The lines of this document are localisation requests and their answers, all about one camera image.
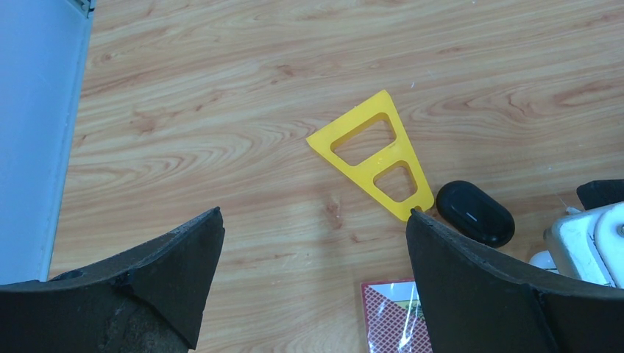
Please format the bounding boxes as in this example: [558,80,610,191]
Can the black oval earbud case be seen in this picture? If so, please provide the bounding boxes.
[436,180,515,248]

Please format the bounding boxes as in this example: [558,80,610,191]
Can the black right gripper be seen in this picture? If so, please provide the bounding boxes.
[576,179,624,210]

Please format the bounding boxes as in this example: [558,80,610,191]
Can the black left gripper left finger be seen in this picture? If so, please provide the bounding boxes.
[1,207,225,352]

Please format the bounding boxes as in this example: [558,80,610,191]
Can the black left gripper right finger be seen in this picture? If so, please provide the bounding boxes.
[406,210,623,352]

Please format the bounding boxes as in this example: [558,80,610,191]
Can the yellow triangular plastic frame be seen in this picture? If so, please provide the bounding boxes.
[306,90,435,221]

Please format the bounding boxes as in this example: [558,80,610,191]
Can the playing card deck box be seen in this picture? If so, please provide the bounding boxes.
[361,279,433,353]

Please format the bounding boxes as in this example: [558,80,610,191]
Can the white earbud charging case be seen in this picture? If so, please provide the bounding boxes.
[528,250,559,274]

